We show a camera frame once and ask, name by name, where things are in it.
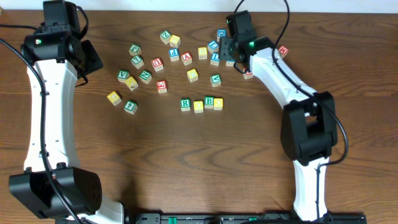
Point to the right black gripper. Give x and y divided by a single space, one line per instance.
224 43

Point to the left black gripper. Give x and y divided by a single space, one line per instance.
92 59

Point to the blue T block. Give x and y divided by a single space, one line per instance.
230 63

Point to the yellow O block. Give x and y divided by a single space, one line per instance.
198 106
218 104

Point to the green B block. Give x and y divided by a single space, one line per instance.
209 102

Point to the green R block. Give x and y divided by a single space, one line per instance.
185 104

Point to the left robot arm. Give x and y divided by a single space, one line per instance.
52 184

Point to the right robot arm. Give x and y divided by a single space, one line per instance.
308 131

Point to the blue D block top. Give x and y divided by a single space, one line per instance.
220 34

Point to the blue L block upper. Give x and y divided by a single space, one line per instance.
213 46

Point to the blue l block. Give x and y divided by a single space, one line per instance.
213 46
215 59

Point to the blue L block lower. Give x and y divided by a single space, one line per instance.
215 59

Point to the red U block right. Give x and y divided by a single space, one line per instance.
248 75

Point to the red u block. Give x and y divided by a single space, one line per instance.
157 64
248 75

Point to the yellow S block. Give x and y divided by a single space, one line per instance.
202 53

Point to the green V block left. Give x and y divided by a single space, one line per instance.
123 75

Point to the green v block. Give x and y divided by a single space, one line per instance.
123 75
215 80

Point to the green V block right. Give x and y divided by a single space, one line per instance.
215 80

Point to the yellow G block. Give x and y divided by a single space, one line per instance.
114 98

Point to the green J block left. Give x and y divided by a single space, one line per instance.
135 50

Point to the green 7 block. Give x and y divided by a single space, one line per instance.
137 61

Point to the yellow K block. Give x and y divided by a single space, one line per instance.
131 83

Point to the red A block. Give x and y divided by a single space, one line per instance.
187 58

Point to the yellow Q block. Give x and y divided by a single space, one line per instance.
192 75

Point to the red M block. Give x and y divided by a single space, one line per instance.
283 51

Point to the green N block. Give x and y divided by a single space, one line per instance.
145 76

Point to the yellow block beside Z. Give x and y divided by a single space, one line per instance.
175 41

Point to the blue P block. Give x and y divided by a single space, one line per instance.
174 54

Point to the green 4 block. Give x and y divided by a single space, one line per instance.
130 107

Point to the red U block left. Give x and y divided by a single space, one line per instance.
157 64

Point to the green Z block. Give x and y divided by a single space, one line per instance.
165 36

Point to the red E block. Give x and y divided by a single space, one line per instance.
162 86

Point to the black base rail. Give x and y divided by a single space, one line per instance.
271 217

